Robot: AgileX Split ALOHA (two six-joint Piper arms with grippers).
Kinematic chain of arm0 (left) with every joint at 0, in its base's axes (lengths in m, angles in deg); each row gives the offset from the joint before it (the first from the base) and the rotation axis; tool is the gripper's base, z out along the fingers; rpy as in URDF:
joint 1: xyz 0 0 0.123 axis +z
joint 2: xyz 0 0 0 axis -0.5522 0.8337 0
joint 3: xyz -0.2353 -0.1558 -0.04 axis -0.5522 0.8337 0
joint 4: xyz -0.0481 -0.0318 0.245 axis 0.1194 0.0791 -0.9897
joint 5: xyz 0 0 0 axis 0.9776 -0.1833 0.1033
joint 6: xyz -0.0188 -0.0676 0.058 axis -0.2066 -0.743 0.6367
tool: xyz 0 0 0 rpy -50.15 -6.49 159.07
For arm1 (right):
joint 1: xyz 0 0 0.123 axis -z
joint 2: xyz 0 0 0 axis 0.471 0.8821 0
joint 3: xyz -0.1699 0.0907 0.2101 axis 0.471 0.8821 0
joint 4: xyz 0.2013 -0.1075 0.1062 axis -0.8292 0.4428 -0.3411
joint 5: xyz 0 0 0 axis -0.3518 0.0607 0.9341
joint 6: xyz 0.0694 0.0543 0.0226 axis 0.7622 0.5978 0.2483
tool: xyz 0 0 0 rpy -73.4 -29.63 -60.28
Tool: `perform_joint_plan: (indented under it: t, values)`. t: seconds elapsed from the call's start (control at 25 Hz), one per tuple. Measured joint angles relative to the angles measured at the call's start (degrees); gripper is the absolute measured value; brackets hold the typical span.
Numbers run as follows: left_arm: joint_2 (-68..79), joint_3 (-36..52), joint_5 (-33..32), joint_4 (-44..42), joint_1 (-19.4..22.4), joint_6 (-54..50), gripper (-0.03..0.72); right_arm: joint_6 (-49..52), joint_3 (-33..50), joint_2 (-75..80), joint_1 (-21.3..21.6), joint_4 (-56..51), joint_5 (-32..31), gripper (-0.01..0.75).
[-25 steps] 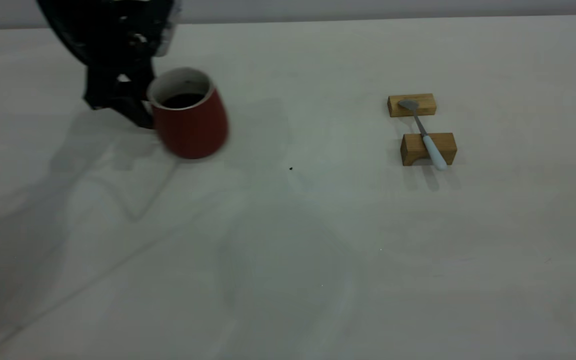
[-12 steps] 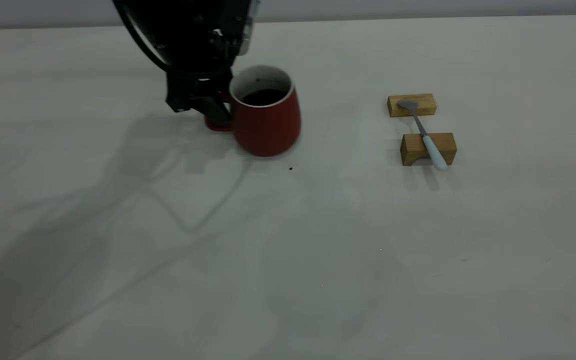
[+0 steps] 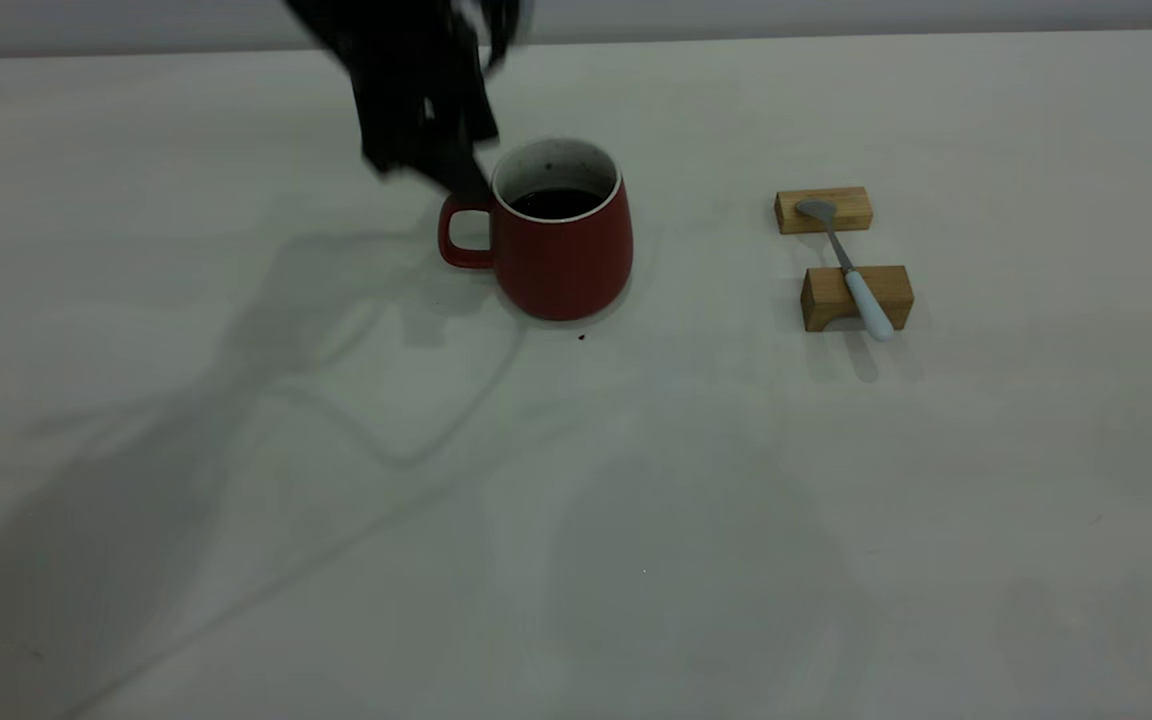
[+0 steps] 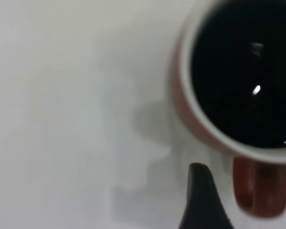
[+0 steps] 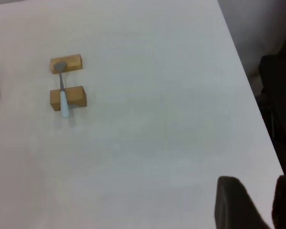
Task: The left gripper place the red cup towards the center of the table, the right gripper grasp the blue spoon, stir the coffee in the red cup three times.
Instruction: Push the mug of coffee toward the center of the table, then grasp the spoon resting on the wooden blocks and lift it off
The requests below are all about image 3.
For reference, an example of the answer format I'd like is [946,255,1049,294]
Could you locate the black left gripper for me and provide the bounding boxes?
[284,0,499,207]

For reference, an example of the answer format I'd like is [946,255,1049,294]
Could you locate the red ceramic cup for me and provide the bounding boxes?
[437,137,635,323]

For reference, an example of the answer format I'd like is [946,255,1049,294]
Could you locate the spoon with light blue handle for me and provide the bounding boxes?
[794,199,895,344]

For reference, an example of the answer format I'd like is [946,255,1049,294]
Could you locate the flat rectangular wooden block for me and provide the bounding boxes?
[774,187,874,236]

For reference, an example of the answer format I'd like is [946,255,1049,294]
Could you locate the arched wooden block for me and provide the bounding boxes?
[800,265,915,334]

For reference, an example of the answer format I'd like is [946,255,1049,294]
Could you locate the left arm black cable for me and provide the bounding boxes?
[471,0,529,73]

